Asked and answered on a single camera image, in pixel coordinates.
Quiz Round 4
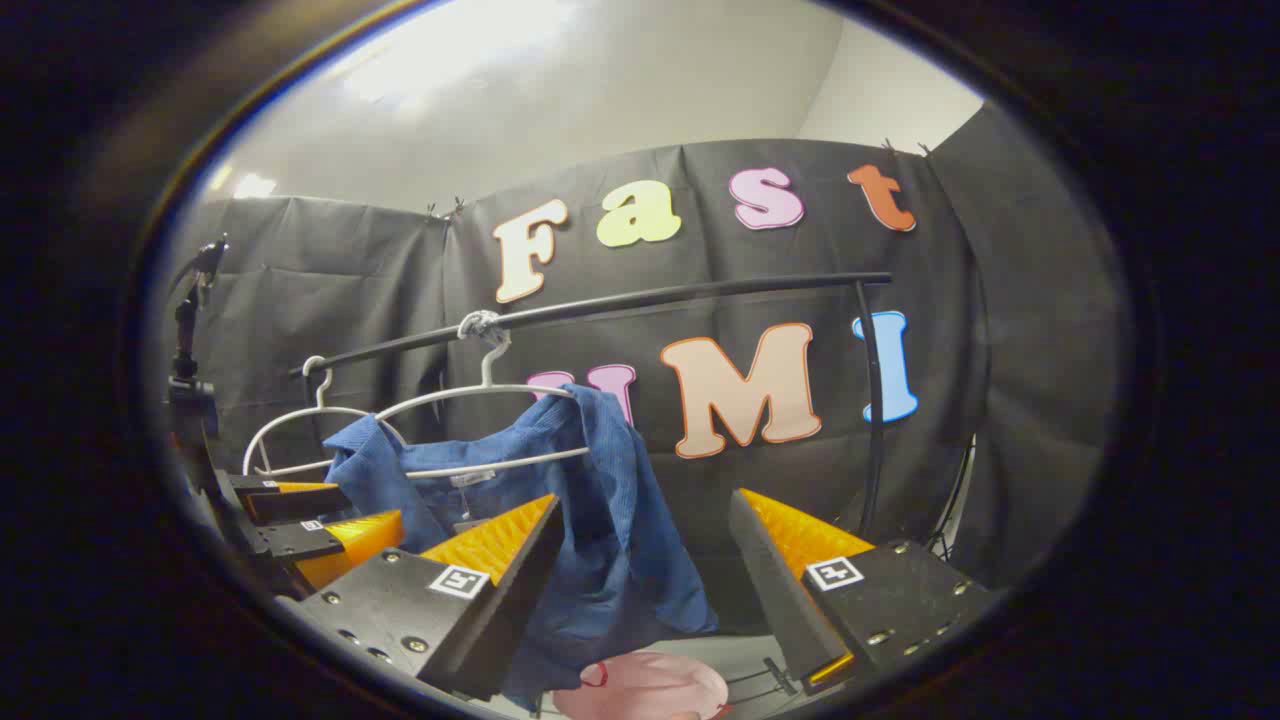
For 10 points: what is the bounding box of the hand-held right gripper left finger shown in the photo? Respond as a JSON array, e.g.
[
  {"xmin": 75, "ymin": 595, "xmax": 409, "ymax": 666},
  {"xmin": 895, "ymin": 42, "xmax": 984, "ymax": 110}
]
[{"xmin": 295, "ymin": 493, "xmax": 567, "ymax": 702}]

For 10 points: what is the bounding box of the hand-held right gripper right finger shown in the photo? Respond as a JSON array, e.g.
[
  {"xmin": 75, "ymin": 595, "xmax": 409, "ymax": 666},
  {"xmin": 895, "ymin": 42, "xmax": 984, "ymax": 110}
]
[{"xmin": 727, "ymin": 488, "xmax": 1002, "ymax": 697}]

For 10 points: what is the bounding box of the blue knit garment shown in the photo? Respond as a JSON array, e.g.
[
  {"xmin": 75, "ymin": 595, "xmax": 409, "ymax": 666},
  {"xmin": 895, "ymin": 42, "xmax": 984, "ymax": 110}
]
[{"xmin": 322, "ymin": 384, "xmax": 720, "ymax": 712}]

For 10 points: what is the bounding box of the pink laundry hamper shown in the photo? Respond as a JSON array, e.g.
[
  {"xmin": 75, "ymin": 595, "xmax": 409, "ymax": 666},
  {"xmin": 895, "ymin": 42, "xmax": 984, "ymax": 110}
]
[{"xmin": 550, "ymin": 650, "xmax": 732, "ymax": 720}]

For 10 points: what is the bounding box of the large white hanger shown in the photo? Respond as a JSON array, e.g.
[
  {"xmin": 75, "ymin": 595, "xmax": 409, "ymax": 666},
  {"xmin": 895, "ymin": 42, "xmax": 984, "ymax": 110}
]
[{"xmin": 374, "ymin": 310, "xmax": 592, "ymax": 482}]

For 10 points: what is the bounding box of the small white hanger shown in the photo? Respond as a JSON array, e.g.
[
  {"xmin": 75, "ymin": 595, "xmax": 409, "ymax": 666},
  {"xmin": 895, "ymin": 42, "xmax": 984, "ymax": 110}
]
[{"xmin": 242, "ymin": 354, "xmax": 407, "ymax": 480}]

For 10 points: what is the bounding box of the black clothes rack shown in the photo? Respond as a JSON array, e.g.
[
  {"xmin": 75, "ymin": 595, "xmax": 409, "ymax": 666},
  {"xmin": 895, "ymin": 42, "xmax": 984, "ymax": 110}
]
[{"xmin": 288, "ymin": 270, "xmax": 894, "ymax": 546}]

